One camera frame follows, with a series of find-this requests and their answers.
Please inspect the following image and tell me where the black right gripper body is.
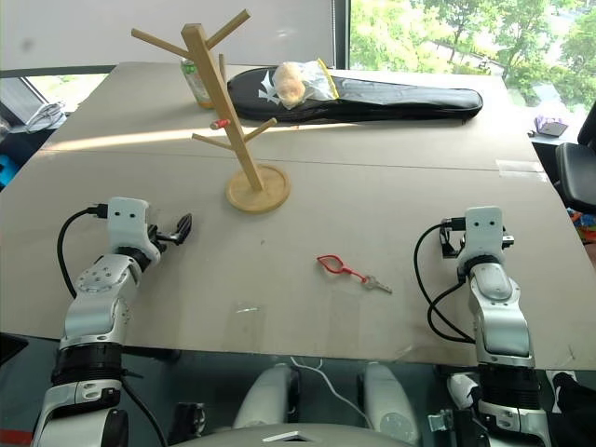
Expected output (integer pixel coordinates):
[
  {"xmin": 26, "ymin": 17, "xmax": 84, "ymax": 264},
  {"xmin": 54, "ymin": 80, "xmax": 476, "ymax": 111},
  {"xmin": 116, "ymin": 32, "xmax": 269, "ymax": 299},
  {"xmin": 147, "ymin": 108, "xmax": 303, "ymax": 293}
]
[{"xmin": 439, "ymin": 226, "xmax": 467, "ymax": 259}]

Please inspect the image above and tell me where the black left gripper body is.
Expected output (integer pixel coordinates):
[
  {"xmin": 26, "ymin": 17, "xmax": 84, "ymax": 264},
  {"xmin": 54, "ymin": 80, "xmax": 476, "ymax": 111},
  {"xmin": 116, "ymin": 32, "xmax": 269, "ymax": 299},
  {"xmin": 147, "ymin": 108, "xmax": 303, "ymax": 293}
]
[{"xmin": 146, "ymin": 223, "xmax": 180, "ymax": 249}]

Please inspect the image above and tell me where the silver key with red loop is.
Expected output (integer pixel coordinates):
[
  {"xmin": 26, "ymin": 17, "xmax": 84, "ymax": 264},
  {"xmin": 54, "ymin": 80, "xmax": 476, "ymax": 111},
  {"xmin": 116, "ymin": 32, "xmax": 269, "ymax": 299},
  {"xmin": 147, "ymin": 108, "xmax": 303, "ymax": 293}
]
[{"xmin": 317, "ymin": 253, "xmax": 394, "ymax": 296}]

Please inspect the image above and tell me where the clear tape strip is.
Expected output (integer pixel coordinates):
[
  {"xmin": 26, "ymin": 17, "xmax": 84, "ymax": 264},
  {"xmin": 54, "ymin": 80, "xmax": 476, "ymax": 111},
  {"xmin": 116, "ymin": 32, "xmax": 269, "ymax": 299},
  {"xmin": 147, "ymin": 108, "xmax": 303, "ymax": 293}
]
[{"xmin": 494, "ymin": 158, "xmax": 548, "ymax": 177}]

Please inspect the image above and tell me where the wooden branch rack stand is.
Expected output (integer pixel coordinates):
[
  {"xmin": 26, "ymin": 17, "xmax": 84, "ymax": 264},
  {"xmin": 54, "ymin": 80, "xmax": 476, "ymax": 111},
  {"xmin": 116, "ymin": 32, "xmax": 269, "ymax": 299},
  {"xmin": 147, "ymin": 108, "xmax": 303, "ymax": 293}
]
[{"xmin": 130, "ymin": 9, "xmax": 292, "ymax": 214}]

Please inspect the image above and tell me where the green drink bottle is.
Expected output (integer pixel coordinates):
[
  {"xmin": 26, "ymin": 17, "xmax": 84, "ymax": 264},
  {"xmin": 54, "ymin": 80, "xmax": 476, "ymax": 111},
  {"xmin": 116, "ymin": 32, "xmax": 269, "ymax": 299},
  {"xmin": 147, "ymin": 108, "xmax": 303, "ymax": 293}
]
[{"xmin": 180, "ymin": 58, "xmax": 216, "ymax": 111}]

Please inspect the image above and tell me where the colourful object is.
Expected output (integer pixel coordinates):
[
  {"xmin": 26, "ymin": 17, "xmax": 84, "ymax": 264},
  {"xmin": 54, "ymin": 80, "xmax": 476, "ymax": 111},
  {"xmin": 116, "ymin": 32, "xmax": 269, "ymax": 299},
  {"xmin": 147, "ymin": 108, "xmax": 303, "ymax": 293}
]
[{"xmin": 566, "ymin": 208, "xmax": 596, "ymax": 237}]

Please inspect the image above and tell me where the black office chair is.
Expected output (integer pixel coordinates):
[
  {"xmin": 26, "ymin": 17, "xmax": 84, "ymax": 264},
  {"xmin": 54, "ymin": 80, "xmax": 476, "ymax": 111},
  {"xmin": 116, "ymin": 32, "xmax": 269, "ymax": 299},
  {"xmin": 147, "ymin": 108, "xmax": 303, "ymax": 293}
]
[{"xmin": 554, "ymin": 105, "xmax": 596, "ymax": 210}]

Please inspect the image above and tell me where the black bag with white logo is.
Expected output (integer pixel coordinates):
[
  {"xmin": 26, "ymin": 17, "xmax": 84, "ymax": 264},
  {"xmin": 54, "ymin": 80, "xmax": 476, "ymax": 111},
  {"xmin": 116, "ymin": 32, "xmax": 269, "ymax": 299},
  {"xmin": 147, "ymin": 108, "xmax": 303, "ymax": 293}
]
[{"xmin": 226, "ymin": 67, "xmax": 484, "ymax": 126}]

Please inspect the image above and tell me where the purple and white object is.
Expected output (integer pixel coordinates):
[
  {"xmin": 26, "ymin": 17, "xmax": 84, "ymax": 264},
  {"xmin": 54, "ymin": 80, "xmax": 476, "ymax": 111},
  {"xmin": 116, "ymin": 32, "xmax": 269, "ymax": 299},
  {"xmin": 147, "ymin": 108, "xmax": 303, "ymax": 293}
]
[{"xmin": 528, "ymin": 113, "xmax": 571, "ymax": 139}]

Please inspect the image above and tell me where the white robot right leg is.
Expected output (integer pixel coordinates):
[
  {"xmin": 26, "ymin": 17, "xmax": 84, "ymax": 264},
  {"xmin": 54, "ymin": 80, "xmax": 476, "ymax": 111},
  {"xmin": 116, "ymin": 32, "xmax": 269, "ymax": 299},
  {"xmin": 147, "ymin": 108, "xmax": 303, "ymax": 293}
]
[{"xmin": 357, "ymin": 361, "xmax": 421, "ymax": 444}]

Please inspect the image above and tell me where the blue object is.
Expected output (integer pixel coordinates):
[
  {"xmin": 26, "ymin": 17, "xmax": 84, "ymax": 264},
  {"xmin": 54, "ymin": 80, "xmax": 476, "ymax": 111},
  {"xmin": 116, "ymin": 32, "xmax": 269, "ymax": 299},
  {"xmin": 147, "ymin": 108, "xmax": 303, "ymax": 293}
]
[{"xmin": 0, "ymin": 156, "xmax": 20, "ymax": 190}]

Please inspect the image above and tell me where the clear plastic bag of bread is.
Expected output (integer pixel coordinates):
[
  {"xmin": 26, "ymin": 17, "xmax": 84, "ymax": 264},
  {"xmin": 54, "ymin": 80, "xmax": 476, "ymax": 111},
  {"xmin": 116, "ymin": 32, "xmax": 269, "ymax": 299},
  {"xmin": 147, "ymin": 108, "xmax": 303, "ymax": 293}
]
[{"xmin": 271, "ymin": 58, "xmax": 340, "ymax": 112}]

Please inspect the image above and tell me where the grey robot torso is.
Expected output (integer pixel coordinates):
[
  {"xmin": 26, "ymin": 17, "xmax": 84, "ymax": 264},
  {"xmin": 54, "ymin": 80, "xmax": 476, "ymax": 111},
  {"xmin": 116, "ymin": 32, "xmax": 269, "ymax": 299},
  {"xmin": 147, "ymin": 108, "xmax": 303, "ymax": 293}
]
[{"xmin": 169, "ymin": 421, "xmax": 423, "ymax": 447}]

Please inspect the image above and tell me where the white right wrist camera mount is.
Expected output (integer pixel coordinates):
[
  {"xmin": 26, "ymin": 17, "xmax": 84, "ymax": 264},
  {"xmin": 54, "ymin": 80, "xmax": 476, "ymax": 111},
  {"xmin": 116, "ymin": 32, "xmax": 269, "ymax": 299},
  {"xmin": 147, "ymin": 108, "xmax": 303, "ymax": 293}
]
[{"xmin": 458, "ymin": 205, "xmax": 508, "ymax": 260}]

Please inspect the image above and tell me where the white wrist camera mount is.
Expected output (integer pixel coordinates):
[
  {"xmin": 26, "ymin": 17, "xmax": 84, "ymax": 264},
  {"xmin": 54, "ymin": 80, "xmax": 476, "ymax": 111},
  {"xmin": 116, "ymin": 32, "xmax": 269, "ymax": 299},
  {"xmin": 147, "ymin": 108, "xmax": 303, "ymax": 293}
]
[
  {"xmin": 458, "ymin": 205, "xmax": 508, "ymax": 260},
  {"xmin": 105, "ymin": 196, "xmax": 157, "ymax": 256}
]

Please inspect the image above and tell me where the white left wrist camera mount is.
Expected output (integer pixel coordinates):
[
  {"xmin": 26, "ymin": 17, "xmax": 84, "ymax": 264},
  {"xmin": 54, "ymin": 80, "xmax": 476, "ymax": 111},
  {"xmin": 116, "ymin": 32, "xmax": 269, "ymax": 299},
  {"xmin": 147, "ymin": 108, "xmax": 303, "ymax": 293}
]
[{"xmin": 105, "ymin": 196, "xmax": 157, "ymax": 256}]

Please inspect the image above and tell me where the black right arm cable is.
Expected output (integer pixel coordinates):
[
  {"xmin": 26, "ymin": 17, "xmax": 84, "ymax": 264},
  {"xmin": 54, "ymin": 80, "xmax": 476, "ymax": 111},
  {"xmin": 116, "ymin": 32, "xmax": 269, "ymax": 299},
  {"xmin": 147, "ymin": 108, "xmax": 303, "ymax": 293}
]
[{"xmin": 413, "ymin": 215, "xmax": 477, "ymax": 345}]

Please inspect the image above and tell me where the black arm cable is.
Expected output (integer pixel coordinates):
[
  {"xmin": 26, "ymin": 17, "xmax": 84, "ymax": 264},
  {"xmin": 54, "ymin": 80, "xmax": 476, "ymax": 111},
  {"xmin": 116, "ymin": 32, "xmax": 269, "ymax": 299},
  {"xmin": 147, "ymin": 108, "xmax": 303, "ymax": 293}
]
[
  {"xmin": 56, "ymin": 203, "xmax": 111, "ymax": 300},
  {"xmin": 413, "ymin": 215, "xmax": 477, "ymax": 345}
]

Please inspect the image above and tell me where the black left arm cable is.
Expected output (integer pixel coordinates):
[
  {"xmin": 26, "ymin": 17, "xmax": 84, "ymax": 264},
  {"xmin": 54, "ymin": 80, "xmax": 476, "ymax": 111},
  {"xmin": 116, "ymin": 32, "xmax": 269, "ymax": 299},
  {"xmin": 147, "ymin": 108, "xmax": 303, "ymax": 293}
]
[{"xmin": 56, "ymin": 203, "xmax": 111, "ymax": 300}]

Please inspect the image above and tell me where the white cable bundle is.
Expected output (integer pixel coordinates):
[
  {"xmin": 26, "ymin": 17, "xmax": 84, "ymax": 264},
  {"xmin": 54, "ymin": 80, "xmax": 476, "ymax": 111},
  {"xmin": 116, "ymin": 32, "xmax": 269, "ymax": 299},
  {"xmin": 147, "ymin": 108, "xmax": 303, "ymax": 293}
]
[{"xmin": 23, "ymin": 101, "xmax": 67, "ymax": 135}]

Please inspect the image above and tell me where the white floor cable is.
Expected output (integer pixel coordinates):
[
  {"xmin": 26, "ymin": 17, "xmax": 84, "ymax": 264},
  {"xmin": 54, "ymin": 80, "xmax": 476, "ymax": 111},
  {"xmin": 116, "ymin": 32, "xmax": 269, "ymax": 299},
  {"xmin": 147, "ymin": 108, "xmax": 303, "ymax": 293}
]
[{"xmin": 290, "ymin": 356, "xmax": 373, "ymax": 432}]

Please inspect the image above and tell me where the dark window frame post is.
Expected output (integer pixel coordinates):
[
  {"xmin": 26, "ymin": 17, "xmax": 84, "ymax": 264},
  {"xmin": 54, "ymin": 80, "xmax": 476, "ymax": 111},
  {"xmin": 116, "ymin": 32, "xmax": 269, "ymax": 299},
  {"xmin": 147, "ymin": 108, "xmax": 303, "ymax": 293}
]
[{"xmin": 332, "ymin": 0, "xmax": 353, "ymax": 72}]

